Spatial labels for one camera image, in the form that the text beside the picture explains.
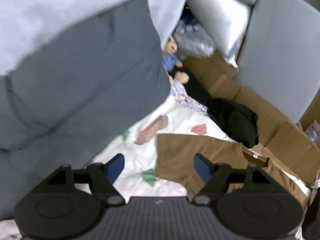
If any white pillow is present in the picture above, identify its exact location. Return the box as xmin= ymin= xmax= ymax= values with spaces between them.
xmin=186 ymin=0 xmax=252 ymax=68

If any crumpled black garment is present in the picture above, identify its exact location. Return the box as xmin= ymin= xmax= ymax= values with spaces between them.
xmin=185 ymin=67 xmax=259 ymax=149

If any brown printed T-shirt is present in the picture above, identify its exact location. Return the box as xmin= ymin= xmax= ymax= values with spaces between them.
xmin=155 ymin=134 xmax=310 ymax=205

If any cream bear-print bedsheet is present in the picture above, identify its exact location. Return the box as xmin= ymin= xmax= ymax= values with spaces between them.
xmin=75 ymin=100 xmax=313 ymax=205

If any teddy bear in denim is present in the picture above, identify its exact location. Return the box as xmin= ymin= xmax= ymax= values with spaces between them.
xmin=161 ymin=36 xmax=183 ymax=72

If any large black cloth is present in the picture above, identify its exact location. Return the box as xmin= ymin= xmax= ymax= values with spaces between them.
xmin=301 ymin=200 xmax=320 ymax=240

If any pale white quilt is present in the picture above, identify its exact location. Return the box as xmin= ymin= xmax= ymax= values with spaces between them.
xmin=0 ymin=0 xmax=190 ymax=78

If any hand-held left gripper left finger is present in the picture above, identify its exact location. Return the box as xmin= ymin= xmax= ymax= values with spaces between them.
xmin=41 ymin=153 xmax=125 ymax=207

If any brown cardboard box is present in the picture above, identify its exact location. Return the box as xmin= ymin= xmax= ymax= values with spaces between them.
xmin=182 ymin=50 xmax=320 ymax=188

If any grey plastic container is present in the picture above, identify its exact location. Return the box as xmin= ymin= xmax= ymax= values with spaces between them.
xmin=234 ymin=0 xmax=320 ymax=124

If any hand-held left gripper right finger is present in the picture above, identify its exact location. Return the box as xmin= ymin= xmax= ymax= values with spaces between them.
xmin=191 ymin=152 xmax=279 ymax=205

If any doll in floral dress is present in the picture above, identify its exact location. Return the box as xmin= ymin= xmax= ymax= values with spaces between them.
xmin=169 ymin=71 xmax=208 ymax=114

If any pink printed packet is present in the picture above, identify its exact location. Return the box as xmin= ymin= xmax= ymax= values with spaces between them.
xmin=305 ymin=120 xmax=320 ymax=145

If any clear plastic bag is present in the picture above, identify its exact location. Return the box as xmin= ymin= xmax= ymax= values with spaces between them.
xmin=172 ymin=25 xmax=215 ymax=59

